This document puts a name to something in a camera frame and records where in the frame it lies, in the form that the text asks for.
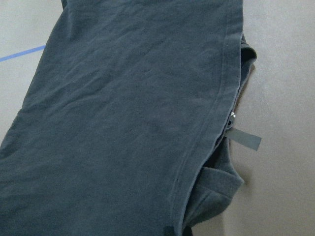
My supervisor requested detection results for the black graphic t-shirt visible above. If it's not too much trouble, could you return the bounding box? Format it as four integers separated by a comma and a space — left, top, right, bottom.
0, 0, 261, 236

